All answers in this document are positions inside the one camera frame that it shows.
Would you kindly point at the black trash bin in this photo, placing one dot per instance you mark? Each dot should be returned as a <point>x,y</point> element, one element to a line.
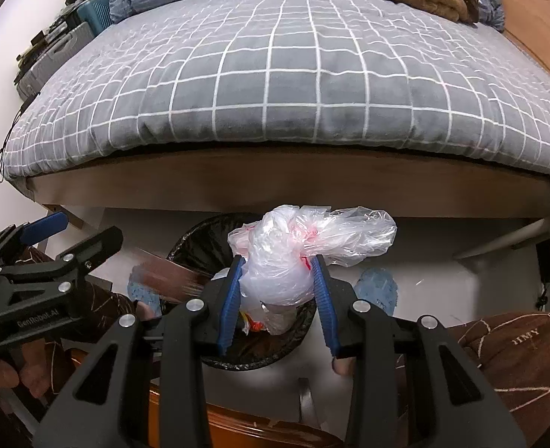
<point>200,242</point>

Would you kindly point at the brown wooden stool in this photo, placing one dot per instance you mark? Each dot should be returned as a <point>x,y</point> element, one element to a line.
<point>256,429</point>

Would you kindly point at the person's right leg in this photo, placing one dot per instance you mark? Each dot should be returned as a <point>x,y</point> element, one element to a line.
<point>513,364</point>

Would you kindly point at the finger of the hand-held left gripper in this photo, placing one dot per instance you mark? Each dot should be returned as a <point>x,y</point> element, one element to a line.
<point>97,242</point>
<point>46,225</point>

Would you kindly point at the clear plastic bag pink print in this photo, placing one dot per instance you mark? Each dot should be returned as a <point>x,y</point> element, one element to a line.
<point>279,270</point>

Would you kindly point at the teal suitcase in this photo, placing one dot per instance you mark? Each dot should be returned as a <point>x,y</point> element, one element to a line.
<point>95,14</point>

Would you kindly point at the dark clutter pile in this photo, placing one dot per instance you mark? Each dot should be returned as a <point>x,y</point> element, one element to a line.
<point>65,21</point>

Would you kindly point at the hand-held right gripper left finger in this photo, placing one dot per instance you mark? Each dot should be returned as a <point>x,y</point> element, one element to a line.
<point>230,298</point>

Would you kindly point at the red plastic wrapper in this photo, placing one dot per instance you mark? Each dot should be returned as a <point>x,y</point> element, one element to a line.
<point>255,325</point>

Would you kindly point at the patterned pillow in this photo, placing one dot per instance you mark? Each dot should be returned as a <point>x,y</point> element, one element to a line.
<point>489,9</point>

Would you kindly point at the person's left hand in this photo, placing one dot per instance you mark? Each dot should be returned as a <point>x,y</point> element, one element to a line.
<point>0,373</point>

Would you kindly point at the grey checked bed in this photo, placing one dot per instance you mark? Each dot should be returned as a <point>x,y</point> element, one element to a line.
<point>279,79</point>

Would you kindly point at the wooden headboard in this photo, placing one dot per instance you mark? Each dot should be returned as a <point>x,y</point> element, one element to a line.
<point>536,18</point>

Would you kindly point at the brown snack box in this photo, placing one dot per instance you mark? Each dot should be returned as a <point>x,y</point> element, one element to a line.
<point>172,280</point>

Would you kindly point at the wooden bed frame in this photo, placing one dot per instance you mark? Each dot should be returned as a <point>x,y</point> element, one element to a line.
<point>256,182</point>

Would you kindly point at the silver suitcase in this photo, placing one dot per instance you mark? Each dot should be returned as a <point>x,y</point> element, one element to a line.
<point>56,56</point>

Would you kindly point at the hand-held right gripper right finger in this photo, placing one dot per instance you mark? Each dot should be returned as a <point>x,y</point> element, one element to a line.
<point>324,298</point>

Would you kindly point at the person's left leg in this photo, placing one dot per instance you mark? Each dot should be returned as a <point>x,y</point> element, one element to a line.
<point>102,303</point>

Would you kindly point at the black power adapter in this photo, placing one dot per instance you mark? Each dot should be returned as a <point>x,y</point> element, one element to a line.
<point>545,261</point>

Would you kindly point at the person's leg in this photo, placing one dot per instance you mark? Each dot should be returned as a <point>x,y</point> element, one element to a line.
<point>513,364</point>
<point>102,303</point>

